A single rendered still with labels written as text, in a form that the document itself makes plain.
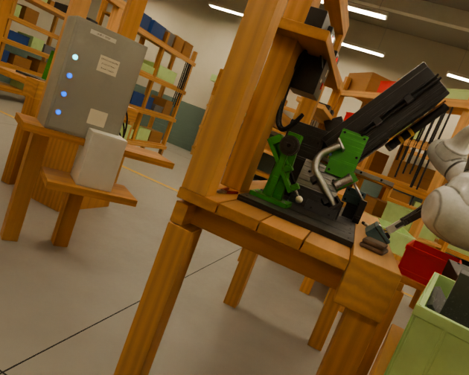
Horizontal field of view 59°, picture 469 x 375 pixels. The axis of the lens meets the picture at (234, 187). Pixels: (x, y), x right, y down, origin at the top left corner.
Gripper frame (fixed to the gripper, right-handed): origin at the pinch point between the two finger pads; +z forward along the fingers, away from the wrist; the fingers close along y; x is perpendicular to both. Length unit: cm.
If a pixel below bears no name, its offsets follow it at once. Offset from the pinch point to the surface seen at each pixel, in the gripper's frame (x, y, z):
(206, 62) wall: 511, 921, 171
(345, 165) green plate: 32.0, 1.4, 2.7
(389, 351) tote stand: -9, -89, 15
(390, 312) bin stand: -26.7, -7.0, 19.9
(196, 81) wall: 484, 922, 224
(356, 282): 1, -61, 17
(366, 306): -6, -61, 18
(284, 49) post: 81, -22, -3
